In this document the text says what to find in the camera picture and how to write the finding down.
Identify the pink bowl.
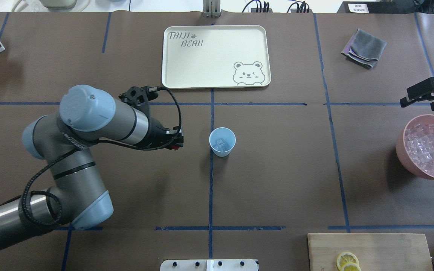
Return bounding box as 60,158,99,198
396,114,434,180

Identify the aluminium frame post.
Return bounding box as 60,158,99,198
203,0,222,18

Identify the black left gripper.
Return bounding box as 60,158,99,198
119,86,184,150

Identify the pile of clear ice cubes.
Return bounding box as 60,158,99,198
404,123,434,177

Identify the clear ice cube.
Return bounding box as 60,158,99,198
214,139,229,152

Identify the lemon slice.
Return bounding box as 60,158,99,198
336,251,360,270
339,262,362,271

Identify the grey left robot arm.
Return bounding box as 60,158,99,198
0,85,183,250

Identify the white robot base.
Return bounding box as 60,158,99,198
160,259,260,271

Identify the light blue cup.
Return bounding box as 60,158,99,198
208,127,236,157

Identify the grey folded cloth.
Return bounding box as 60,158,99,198
341,29,387,69

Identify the wooden cutting board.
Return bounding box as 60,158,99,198
307,233,433,271

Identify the cream bear tray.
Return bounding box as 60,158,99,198
162,25,272,89

